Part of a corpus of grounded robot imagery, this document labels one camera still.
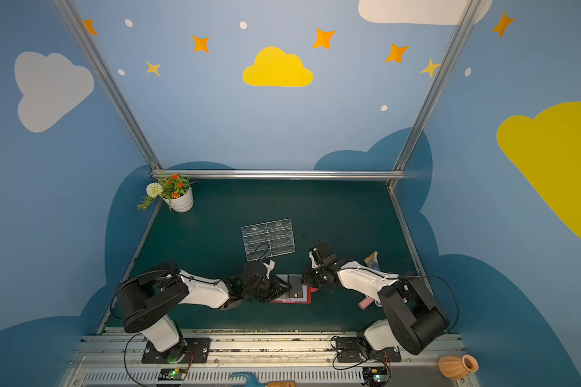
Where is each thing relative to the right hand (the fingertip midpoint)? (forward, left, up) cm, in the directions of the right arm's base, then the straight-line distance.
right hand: (305, 277), depth 89 cm
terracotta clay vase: (-26, -43, +7) cm, 51 cm away
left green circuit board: (-32, +39, 0) cm, 50 cm away
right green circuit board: (-29, -22, -2) cm, 37 cm away
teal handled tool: (-33, +15, +1) cm, 36 cm away
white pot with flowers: (+29, +57, +13) cm, 65 cm away
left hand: (-6, +3, +3) cm, 8 cm away
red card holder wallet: (-6, +2, 0) cm, 6 cm away
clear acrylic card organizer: (+13, +15, +4) cm, 21 cm away
